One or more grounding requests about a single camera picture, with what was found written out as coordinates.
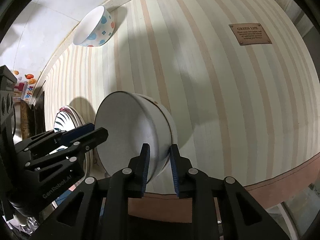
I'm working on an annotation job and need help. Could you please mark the white plate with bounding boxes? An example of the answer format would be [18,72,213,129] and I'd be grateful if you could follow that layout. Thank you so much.
[59,105,85,131]
[53,112,93,178]

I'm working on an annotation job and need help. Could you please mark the plain white bowl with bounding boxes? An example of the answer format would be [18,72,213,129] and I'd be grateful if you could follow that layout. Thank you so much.
[94,90,173,183]

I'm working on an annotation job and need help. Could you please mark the black gas stove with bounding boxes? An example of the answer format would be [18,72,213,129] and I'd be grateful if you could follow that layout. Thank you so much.
[31,83,46,135]

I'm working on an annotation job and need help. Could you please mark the white bowl, coloured dots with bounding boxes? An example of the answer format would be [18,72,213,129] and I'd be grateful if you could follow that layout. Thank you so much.
[73,5,116,47]

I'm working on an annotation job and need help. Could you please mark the striped beige table mat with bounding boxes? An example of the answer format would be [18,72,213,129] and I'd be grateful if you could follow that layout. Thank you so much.
[44,0,319,185]

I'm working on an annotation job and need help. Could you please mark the brown label patch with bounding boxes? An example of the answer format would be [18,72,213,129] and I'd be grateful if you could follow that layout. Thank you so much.
[229,23,272,46]

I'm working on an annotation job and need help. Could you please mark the colourful fruit wall sticker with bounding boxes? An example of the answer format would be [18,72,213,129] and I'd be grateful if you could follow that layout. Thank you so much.
[12,70,37,102]

